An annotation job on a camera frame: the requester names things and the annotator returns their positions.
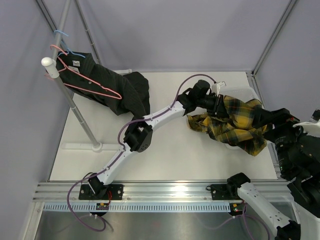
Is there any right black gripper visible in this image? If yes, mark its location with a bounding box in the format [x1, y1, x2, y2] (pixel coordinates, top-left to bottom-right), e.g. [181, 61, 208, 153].
[251, 106, 316, 175]

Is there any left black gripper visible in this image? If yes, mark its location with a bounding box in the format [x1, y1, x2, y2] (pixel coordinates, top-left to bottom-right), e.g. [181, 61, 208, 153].
[195, 93, 228, 118]

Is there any white plastic basket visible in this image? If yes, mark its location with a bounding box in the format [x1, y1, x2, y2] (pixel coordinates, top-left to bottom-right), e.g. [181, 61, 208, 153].
[207, 87, 266, 156]

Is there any yellow plaid flannel shirt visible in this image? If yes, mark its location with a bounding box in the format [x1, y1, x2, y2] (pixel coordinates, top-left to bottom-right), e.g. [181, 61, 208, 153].
[187, 95, 272, 157]

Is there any pink wire hanger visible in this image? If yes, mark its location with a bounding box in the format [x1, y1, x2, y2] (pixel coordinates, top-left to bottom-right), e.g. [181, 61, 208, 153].
[55, 51, 124, 102]

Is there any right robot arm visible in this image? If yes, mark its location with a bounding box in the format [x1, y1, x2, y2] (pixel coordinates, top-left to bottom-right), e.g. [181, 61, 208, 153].
[226, 108, 320, 240]

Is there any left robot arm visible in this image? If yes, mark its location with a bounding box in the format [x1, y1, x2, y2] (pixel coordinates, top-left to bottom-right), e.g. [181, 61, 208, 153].
[86, 80, 226, 200]

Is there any black pinstripe shirt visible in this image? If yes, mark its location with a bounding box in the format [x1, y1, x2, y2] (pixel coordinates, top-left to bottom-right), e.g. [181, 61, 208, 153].
[56, 51, 151, 117]

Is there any grey clothes rack pole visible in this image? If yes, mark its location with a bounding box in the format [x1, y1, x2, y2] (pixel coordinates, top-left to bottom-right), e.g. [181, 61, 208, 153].
[41, 0, 102, 151]

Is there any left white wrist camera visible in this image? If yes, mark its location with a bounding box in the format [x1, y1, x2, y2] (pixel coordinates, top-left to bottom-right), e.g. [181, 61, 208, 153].
[211, 81, 226, 96]

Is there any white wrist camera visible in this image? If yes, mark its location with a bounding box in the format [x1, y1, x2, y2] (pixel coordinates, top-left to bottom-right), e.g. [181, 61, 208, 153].
[211, 81, 226, 96]
[293, 109, 320, 137]

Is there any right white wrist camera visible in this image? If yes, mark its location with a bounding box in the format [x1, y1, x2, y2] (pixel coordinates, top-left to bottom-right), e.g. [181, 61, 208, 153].
[293, 109, 320, 137]

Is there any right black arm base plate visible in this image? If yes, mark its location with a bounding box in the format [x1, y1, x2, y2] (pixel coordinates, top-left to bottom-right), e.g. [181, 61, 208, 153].
[206, 184, 240, 200]

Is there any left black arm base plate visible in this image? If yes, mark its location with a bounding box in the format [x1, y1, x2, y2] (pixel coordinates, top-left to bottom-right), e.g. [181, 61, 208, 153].
[78, 184, 124, 201]

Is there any blue wire hanger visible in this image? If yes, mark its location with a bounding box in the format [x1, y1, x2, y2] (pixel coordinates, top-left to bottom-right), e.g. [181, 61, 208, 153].
[53, 30, 86, 59]

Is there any aluminium mounting rail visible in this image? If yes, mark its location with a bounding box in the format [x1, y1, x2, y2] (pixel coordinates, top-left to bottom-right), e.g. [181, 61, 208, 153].
[32, 180, 292, 202]

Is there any white slotted cable duct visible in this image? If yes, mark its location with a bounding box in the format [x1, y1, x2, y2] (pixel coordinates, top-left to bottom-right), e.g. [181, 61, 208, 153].
[43, 201, 231, 212]

